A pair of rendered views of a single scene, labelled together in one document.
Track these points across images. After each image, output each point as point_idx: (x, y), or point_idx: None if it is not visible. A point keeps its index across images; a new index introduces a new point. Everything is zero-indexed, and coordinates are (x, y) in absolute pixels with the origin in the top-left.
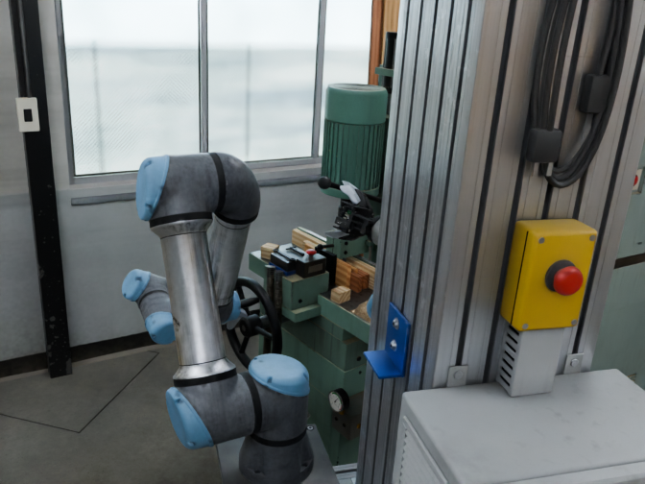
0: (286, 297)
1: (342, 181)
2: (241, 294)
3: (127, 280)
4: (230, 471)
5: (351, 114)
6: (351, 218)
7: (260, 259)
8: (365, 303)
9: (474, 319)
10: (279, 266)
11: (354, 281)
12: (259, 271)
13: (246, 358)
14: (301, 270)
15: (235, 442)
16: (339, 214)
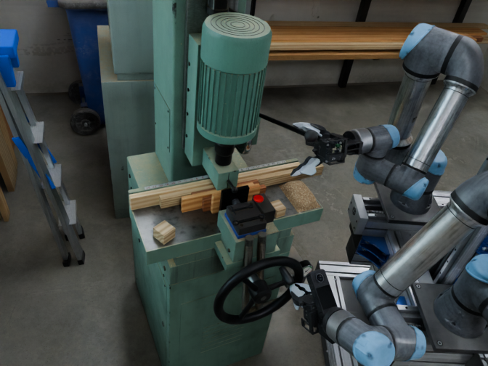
0: (269, 245)
1: (294, 124)
2: (247, 279)
3: (377, 359)
4: (474, 344)
5: (266, 58)
6: (346, 149)
7: (169, 246)
8: (303, 199)
9: None
10: (254, 231)
11: (261, 192)
12: (168, 255)
13: (250, 316)
14: (271, 217)
15: (442, 335)
16: (226, 152)
